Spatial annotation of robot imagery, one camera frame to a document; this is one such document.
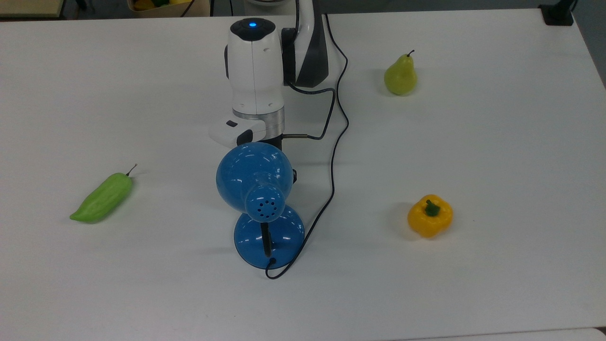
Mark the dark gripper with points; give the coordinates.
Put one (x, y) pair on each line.
(275, 141)

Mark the blue desk lamp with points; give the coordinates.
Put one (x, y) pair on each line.
(246, 175)

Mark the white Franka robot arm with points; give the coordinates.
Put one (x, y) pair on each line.
(255, 61)

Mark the yellow-green toy pear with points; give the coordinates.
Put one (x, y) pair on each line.
(400, 78)

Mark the cardboard box with toy fruit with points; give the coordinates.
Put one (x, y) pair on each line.
(165, 12)

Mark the yellow toy bell pepper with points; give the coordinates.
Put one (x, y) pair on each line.
(428, 222)

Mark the green toy chili pepper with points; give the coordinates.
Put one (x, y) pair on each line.
(102, 199)

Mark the wooden side table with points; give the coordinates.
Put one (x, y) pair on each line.
(28, 7)

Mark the black camera clamp mount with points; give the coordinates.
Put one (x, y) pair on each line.
(558, 16)

